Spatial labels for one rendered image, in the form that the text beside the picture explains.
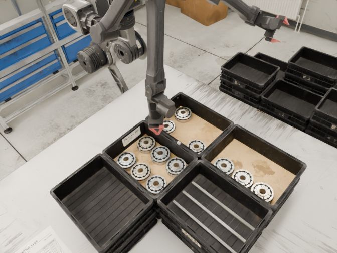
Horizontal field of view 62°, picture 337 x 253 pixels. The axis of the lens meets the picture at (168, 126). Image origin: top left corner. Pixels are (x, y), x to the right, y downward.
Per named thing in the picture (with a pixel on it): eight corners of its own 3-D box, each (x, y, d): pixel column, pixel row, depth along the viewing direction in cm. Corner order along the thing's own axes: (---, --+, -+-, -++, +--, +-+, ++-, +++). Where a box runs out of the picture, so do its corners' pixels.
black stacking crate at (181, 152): (106, 164, 150) (101, 152, 142) (146, 133, 163) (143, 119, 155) (157, 212, 130) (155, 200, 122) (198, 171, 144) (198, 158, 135)
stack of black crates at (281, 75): (239, 84, 287) (242, 66, 270) (255, 70, 301) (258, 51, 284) (275, 100, 268) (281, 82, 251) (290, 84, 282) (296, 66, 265)
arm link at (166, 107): (160, 78, 116) (145, 84, 111) (181, 89, 111) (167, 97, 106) (158, 101, 124) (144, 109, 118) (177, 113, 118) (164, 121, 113)
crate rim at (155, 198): (101, 154, 143) (100, 151, 141) (144, 121, 156) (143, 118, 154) (155, 203, 123) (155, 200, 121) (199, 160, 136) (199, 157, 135)
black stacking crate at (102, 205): (57, 203, 137) (48, 192, 128) (105, 165, 150) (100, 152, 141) (107, 262, 117) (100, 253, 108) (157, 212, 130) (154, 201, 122)
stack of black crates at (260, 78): (216, 105, 269) (219, 67, 235) (233, 89, 283) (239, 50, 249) (253, 124, 249) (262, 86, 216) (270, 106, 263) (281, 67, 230)
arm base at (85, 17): (97, 26, 133) (90, 1, 124) (108, 32, 129) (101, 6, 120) (82, 34, 129) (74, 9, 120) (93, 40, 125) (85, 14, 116)
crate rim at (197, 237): (155, 203, 123) (155, 200, 121) (199, 160, 136) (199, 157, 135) (230, 270, 103) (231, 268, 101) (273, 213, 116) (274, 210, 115)
